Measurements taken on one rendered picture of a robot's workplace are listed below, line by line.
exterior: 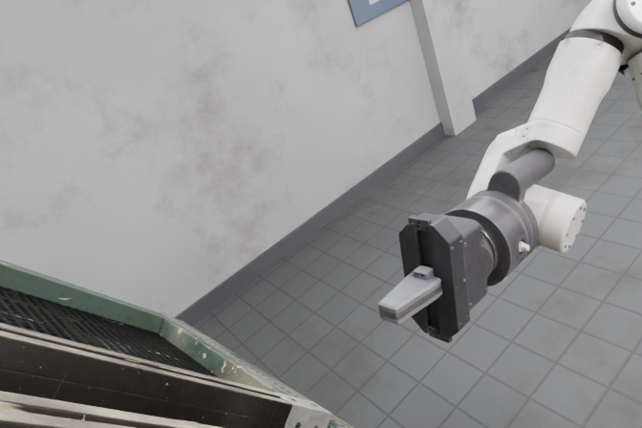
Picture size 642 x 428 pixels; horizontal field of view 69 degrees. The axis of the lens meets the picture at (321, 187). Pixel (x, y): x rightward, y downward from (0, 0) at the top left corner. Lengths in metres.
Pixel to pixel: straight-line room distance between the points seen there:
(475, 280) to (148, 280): 2.65
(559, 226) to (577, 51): 0.20
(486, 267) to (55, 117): 2.46
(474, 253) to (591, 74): 0.26
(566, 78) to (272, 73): 2.64
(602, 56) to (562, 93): 0.06
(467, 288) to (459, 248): 0.05
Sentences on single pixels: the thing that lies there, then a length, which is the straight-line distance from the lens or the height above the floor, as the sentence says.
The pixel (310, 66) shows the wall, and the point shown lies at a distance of 3.30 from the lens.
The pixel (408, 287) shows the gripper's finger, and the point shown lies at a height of 1.46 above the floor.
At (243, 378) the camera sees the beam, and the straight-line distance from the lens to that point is 1.30.
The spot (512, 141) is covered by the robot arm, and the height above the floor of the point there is 1.47.
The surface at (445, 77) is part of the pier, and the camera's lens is 4.05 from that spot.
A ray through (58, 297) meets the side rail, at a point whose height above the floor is 1.18.
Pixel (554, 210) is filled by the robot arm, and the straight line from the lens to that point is 0.57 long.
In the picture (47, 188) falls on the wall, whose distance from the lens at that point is 2.77.
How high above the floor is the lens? 1.74
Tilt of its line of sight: 25 degrees down
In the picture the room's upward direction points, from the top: 22 degrees counter-clockwise
